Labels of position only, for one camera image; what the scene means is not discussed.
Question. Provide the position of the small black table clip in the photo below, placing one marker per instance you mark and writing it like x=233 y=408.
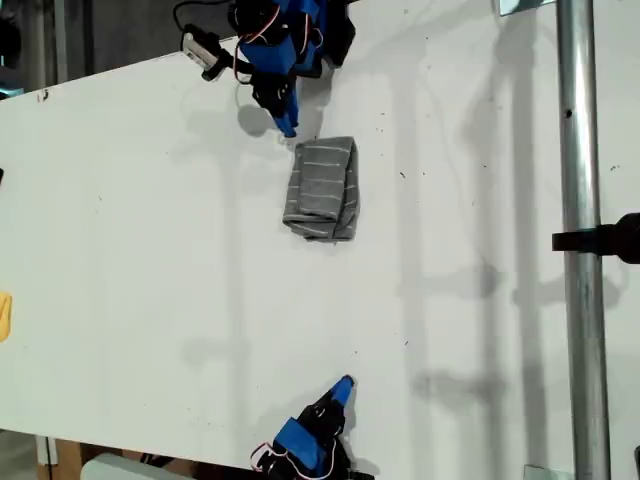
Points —
x=43 y=95

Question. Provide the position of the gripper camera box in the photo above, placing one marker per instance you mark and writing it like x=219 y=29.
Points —
x=362 y=475
x=197 y=45

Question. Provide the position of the black clamp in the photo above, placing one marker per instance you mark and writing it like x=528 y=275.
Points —
x=600 y=240

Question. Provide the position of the steel post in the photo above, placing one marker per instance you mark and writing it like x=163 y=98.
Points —
x=580 y=150

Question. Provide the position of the grey vertical pole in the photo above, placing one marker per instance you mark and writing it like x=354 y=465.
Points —
x=60 y=40

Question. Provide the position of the camera black stalk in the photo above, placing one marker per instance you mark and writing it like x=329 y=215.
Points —
x=217 y=64

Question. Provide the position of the white leg bracket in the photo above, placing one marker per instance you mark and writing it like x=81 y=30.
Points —
x=45 y=450

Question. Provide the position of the brown wooden table leg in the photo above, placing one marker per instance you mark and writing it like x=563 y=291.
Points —
x=67 y=457

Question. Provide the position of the yellow object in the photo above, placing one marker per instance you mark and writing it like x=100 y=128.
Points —
x=4 y=315

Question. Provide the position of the grey white-striped towel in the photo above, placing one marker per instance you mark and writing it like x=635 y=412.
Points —
x=320 y=190

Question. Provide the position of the black round object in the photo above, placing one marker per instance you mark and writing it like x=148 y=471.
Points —
x=7 y=37

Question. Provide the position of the white box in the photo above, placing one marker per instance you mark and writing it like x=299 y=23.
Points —
x=115 y=470

